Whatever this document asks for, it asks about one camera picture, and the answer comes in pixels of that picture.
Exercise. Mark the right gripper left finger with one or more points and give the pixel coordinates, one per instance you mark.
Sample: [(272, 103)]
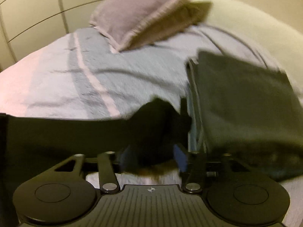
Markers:
[(105, 171)]

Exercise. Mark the mauve pillow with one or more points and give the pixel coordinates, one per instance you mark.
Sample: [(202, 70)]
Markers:
[(130, 24)]

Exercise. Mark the cream wardrobe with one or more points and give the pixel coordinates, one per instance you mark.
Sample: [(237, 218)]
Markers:
[(28, 25)]

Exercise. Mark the black zip fleece jacket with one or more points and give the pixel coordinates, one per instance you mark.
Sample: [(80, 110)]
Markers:
[(149, 134)]

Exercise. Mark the pink grey bedspread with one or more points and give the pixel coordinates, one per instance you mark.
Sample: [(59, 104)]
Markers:
[(80, 77)]

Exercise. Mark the folded dark grey garment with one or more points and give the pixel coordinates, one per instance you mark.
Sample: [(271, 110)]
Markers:
[(246, 110)]

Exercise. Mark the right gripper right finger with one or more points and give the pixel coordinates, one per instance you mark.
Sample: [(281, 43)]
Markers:
[(191, 169)]

